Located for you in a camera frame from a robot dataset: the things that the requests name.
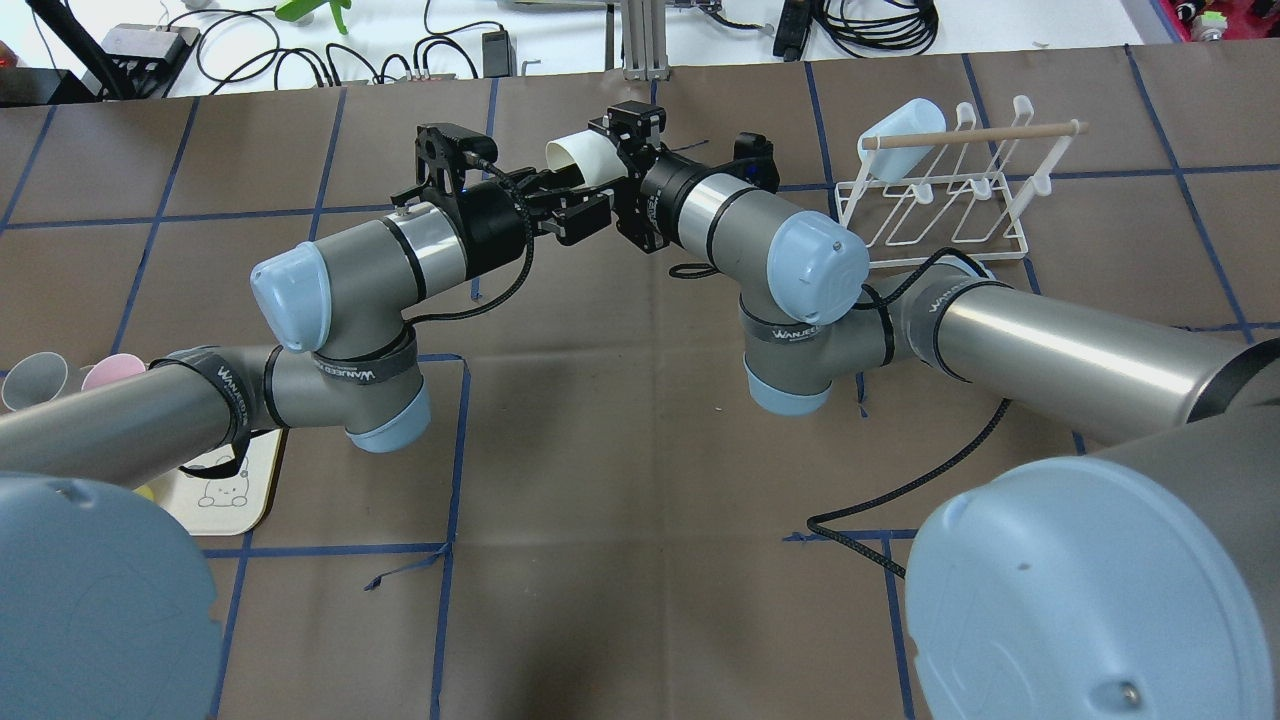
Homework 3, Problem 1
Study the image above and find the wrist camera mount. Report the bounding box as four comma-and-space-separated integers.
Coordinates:
390, 123, 499, 211
728, 132, 780, 193

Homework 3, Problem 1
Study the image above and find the black braided cable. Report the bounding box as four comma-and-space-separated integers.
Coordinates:
805, 395, 1012, 582

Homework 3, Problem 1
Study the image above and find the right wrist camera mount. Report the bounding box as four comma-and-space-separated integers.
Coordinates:
728, 132, 780, 193

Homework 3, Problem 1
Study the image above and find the coiled black cable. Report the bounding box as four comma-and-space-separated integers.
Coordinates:
812, 0, 941, 59

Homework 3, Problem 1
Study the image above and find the aluminium frame post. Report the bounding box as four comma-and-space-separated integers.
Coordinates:
616, 0, 669, 81

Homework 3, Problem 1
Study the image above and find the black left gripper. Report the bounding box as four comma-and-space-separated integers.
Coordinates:
454, 165, 613, 281

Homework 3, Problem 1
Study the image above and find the black power adapter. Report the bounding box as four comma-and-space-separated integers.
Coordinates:
481, 29, 515, 78

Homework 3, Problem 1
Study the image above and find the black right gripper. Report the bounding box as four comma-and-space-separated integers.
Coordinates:
588, 115, 707, 252

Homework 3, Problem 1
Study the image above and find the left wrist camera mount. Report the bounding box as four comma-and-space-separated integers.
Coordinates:
390, 123, 499, 211

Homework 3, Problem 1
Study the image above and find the grey cup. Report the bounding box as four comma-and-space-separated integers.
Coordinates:
1, 351, 72, 413

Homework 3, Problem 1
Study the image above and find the light blue cup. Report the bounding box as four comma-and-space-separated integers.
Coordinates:
858, 97, 948, 184

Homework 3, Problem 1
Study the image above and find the green handled reacher grabber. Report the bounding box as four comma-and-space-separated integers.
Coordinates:
271, 0, 352, 35

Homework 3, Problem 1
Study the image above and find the pink cup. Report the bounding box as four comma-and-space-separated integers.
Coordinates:
81, 354, 147, 392

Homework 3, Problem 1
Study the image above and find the red parts tray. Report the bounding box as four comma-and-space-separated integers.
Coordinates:
1158, 1, 1279, 42

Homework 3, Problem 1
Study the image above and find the white wire cup rack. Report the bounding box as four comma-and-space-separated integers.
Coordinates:
832, 95, 1091, 268

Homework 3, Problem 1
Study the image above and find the white cup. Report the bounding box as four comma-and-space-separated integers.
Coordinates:
545, 129, 605, 186

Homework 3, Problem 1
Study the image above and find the cream rabbit tray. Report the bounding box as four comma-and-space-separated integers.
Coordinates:
146, 430, 285, 537

